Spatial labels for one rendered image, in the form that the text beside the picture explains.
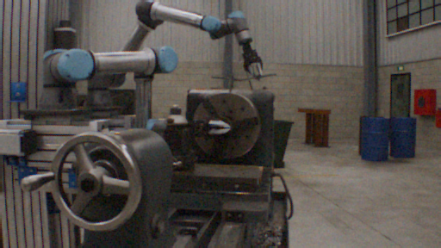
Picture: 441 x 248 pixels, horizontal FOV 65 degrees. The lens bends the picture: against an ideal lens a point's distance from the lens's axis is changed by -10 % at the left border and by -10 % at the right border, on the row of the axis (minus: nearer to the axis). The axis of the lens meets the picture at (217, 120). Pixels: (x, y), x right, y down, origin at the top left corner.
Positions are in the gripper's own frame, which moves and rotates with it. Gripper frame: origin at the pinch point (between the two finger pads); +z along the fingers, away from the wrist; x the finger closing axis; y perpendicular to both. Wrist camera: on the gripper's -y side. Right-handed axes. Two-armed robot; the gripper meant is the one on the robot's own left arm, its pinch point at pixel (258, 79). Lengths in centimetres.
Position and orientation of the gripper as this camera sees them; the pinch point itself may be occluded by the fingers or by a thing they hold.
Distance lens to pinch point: 189.8
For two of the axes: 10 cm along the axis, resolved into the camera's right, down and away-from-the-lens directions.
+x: 9.3, -3.1, -1.7
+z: 3.2, 9.5, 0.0
